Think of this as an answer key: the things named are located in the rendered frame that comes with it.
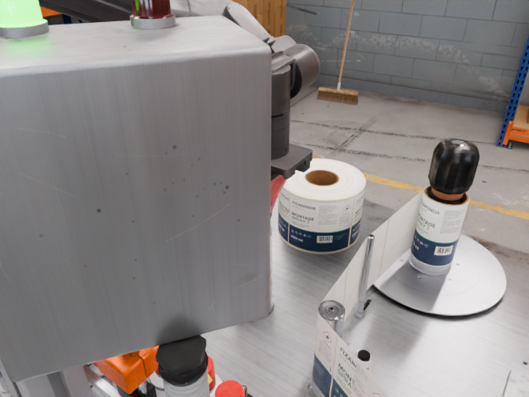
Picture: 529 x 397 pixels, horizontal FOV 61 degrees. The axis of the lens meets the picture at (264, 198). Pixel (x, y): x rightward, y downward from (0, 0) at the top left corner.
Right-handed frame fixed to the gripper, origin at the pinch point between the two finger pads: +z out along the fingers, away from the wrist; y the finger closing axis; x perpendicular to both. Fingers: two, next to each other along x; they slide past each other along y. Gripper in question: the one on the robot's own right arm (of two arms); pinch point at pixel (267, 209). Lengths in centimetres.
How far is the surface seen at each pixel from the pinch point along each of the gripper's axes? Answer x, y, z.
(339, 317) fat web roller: 1.2, -12.7, 12.4
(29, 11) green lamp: 28.6, -4.6, -30.0
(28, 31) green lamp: 29.0, -4.7, -29.1
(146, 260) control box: 29.7, -11.8, -17.3
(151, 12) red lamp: 23.7, -8.5, -29.6
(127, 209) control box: 30.0, -11.5, -21.0
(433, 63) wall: -410, 83, 89
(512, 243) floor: -199, -30, 122
